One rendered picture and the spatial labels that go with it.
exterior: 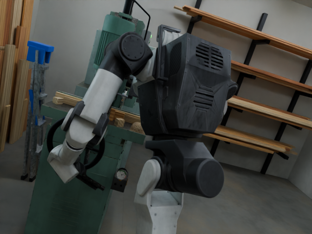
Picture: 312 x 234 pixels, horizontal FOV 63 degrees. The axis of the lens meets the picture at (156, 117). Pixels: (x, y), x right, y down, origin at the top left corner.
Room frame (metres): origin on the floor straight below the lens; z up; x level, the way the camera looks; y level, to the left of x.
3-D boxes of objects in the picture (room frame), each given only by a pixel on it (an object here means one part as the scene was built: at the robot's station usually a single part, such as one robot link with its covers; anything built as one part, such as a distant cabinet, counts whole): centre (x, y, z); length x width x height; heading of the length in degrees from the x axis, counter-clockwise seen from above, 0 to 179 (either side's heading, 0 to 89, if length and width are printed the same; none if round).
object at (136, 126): (1.44, 0.08, 0.92); 0.14 x 0.09 x 0.04; 3
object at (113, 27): (1.51, 0.36, 1.32); 0.18 x 0.18 x 0.31
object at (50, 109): (1.41, 0.33, 0.87); 0.61 x 0.30 x 0.06; 93
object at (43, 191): (1.63, 0.37, 0.35); 0.58 x 0.45 x 0.71; 3
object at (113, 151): (1.64, 0.37, 0.76); 0.57 x 0.45 x 0.09; 3
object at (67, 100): (1.52, 0.26, 0.92); 0.62 x 0.02 x 0.04; 93
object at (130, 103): (1.71, 0.21, 1.02); 0.09 x 0.07 x 0.12; 93
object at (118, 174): (1.32, 0.09, 0.65); 0.06 x 0.04 x 0.08; 93
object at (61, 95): (1.54, 0.33, 0.92); 0.60 x 0.02 x 0.05; 93
